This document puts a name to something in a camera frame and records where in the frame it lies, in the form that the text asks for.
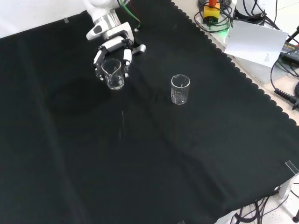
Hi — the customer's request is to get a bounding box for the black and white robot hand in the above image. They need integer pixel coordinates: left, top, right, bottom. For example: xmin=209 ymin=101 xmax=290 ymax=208
xmin=93 ymin=21 xmax=147 ymax=81

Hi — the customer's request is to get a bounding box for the clear glass beaker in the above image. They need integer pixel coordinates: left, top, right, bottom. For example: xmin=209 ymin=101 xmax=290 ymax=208
xmin=171 ymin=74 xmax=191 ymax=105
xmin=101 ymin=58 xmax=125 ymax=91

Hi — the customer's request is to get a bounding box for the yellow stop button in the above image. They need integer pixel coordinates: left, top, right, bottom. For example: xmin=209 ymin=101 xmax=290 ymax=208
xmin=202 ymin=0 xmax=221 ymax=25

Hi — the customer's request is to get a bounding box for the black scalloped bench cloth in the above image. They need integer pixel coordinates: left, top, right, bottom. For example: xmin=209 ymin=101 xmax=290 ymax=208
xmin=0 ymin=0 xmax=299 ymax=224

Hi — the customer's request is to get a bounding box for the pale board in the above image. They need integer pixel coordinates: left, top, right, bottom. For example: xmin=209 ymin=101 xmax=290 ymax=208
xmin=224 ymin=19 xmax=289 ymax=69

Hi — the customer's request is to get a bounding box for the black power adapter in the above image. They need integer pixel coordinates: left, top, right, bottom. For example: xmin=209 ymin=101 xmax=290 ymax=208
xmin=279 ymin=41 xmax=299 ymax=63

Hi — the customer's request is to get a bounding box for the white table leg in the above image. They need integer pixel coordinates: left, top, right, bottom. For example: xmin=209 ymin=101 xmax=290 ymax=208
xmin=278 ymin=174 xmax=297 ymax=199

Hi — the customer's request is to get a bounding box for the white wrist camera shell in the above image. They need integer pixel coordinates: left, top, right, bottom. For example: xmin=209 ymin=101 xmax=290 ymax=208
xmin=85 ymin=23 xmax=104 ymax=41

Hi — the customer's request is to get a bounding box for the bright green arm cable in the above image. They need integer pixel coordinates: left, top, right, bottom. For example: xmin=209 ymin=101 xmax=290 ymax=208
xmin=117 ymin=0 xmax=142 ymax=30

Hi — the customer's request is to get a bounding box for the dark green cable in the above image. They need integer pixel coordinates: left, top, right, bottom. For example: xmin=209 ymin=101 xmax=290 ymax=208
xmin=193 ymin=3 xmax=234 ymax=33

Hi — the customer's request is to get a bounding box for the black cable with ribbed plug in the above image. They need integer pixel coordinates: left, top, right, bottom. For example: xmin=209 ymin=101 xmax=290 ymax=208
xmin=270 ymin=56 xmax=299 ymax=104

